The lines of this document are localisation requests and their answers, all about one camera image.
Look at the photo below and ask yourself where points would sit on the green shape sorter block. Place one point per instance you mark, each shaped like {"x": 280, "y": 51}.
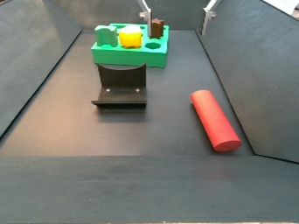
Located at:
{"x": 151, "y": 53}

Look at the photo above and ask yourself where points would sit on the brown star peg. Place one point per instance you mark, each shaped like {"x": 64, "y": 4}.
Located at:
{"x": 156, "y": 28}

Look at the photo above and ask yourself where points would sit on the black cradle fixture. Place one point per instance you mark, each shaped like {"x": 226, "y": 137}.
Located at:
{"x": 122, "y": 86}

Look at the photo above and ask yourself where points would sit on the red oval cylinder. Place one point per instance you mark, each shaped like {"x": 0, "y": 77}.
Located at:
{"x": 223, "y": 137}

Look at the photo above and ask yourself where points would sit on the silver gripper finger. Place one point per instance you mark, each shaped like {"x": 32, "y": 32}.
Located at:
{"x": 146, "y": 14}
{"x": 208, "y": 14}

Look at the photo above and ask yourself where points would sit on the yellow pentagon peg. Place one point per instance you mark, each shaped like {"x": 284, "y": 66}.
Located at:
{"x": 131, "y": 36}

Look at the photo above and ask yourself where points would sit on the green notched peg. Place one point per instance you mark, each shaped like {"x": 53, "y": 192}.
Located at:
{"x": 106, "y": 35}

